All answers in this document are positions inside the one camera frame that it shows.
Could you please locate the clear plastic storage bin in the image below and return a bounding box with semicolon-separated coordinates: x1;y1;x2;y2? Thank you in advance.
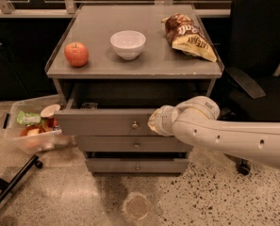
5;95;74;154

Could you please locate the grey top drawer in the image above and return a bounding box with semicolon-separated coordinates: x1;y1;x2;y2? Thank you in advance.
56;108;155;136

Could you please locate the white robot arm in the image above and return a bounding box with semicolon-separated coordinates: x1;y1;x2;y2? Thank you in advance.
148;96;280;169

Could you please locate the small white bowl in bin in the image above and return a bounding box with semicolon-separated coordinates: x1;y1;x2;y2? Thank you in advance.
41;104;60;118

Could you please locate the black metal stand leg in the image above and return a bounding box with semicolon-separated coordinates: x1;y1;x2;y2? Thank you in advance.
0;154;43;203

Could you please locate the grey middle drawer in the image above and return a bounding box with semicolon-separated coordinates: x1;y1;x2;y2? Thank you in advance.
75;136;192;153

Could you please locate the grey drawer cabinet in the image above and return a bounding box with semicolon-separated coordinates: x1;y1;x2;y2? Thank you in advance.
47;5;223;162

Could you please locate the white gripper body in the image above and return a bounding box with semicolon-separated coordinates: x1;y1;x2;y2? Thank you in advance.
155;105;179;137

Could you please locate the brown yellow chip bag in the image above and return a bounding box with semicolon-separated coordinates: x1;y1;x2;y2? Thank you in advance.
161;13;217;62

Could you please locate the white paper packet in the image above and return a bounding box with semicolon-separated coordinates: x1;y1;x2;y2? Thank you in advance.
80;103;98;109

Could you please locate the black office chair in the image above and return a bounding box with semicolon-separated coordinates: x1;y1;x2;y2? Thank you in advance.
211;0;280;175

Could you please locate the grey bottom drawer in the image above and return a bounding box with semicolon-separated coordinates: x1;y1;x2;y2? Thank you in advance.
86;158;189;174

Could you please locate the grey drawer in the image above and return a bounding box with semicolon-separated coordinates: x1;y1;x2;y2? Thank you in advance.
56;108;155;136
86;158;189;174
75;136;192;153

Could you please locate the white ceramic bowl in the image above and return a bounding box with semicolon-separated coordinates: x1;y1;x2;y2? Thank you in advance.
110;30;146;60

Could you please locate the red apple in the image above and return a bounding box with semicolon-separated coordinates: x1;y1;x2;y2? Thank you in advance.
64;42;89;67

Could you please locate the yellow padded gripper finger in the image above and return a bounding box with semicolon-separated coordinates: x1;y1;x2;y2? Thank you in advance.
147;109;160;133

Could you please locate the green snack bag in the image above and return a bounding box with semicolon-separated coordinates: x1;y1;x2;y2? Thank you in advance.
16;110;41;125

